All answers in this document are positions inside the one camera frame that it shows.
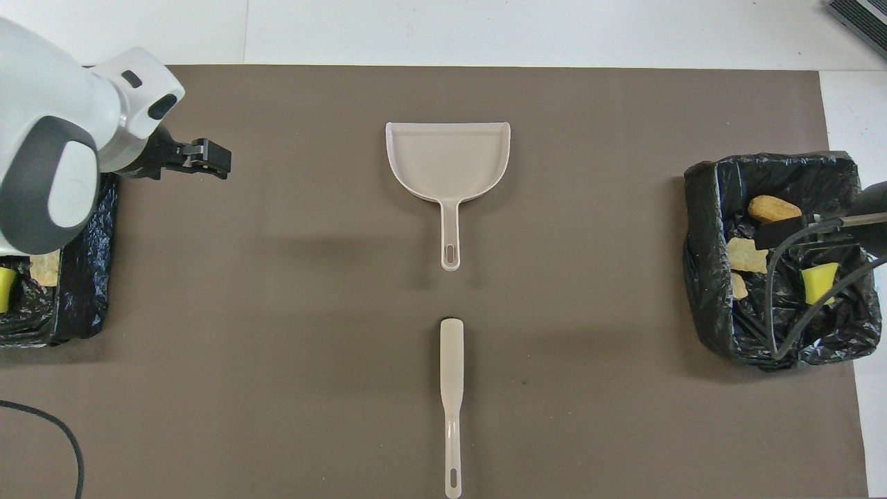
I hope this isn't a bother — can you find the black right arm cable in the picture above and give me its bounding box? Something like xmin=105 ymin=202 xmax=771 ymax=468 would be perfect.
xmin=765 ymin=213 xmax=887 ymax=361

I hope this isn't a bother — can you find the yellow green scrub sponge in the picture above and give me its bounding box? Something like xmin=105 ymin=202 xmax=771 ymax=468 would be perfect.
xmin=802 ymin=262 xmax=839 ymax=306

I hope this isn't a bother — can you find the beige plastic dustpan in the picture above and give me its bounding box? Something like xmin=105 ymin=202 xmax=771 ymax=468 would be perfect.
xmin=385 ymin=122 xmax=512 ymax=272

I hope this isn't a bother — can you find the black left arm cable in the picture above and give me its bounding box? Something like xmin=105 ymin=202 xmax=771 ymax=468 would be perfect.
xmin=0 ymin=400 xmax=85 ymax=499

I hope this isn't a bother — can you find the pale bread chunk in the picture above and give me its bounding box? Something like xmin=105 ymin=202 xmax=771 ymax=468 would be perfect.
xmin=726 ymin=238 xmax=769 ymax=274

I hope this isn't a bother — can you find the brown oval bun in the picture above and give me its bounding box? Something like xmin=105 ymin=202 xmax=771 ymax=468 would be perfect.
xmin=748 ymin=195 xmax=803 ymax=225

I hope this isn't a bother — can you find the pale orange croissant piece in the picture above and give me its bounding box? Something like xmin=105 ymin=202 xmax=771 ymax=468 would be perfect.
xmin=29 ymin=251 xmax=62 ymax=287

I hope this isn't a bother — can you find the bin with black bag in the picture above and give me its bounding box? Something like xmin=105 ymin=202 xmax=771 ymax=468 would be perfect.
xmin=683 ymin=151 xmax=883 ymax=371
xmin=0 ymin=173 xmax=119 ymax=348

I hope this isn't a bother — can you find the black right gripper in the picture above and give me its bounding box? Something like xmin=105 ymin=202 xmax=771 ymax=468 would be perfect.
xmin=753 ymin=182 xmax=887 ymax=259

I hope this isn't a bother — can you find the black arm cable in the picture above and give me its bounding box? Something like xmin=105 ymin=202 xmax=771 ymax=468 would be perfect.
xmin=765 ymin=213 xmax=887 ymax=361
xmin=0 ymin=400 xmax=85 ymax=499

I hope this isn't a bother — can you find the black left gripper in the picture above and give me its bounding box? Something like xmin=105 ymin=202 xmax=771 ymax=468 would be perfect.
xmin=119 ymin=125 xmax=232 ymax=182

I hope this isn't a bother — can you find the brown table mat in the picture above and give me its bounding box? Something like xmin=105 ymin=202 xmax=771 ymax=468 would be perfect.
xmin=0 ymin=66 xmax=870 ymax=499

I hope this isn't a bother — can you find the dark ribbed box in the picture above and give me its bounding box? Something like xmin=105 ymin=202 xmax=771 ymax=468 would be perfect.
xmin=825 ymin=0 xmax=887 ymax=60

